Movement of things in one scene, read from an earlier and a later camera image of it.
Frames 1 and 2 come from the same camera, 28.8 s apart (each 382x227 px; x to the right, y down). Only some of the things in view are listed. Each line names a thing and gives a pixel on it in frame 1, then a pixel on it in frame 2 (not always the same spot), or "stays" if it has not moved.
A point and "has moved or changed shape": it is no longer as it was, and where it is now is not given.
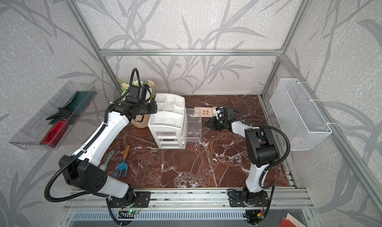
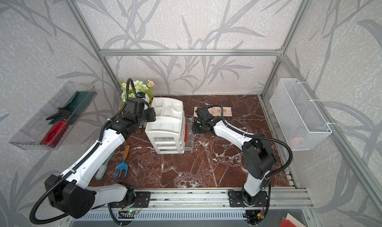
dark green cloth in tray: [76, 104] stays
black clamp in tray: [64, 112] stays
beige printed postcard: [204, 111] stays
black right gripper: [212, 124] → [194, 129]
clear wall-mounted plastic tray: [50, 127] stays
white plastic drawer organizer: [169, 124] has moved or changed shape
